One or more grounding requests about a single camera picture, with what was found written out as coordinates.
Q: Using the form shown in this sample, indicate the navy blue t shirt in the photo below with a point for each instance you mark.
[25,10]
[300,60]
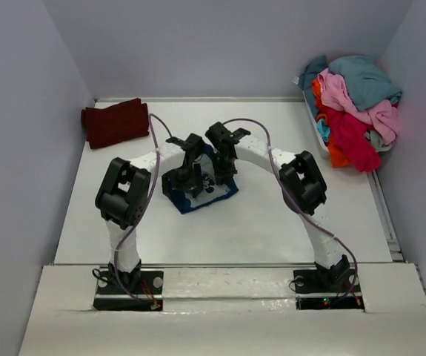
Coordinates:
[212,191]

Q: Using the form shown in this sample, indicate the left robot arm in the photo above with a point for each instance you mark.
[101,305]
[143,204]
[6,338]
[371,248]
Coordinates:
[126,191]

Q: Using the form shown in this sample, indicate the light blue t shirt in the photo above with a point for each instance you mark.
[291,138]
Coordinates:
[323,128]

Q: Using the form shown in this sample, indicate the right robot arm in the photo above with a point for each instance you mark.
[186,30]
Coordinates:
[303,189]

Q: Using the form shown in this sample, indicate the folded dark red shirt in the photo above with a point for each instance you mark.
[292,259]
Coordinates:
[116,124]

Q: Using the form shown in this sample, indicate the grey blue t shirt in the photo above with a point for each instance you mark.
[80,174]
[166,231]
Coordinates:
[367,85]

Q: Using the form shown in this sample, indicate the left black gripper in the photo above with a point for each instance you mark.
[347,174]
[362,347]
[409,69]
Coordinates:
[195,183]

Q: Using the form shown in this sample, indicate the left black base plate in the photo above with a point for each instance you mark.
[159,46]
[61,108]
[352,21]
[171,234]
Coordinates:
[145,296]

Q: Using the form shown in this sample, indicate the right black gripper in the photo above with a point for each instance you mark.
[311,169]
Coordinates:
[221,174]

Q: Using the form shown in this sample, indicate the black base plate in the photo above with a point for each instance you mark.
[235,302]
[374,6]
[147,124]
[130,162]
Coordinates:
[145,296]
[311,294]

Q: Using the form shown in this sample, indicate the magenta t shirt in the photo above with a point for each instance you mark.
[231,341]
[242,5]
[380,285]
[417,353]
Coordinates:
[349,135]

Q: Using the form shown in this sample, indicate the light pink t shirt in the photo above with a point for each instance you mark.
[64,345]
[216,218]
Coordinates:
[382,116]

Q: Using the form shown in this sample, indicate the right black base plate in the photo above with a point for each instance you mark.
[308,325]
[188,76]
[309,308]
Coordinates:
[311,294]

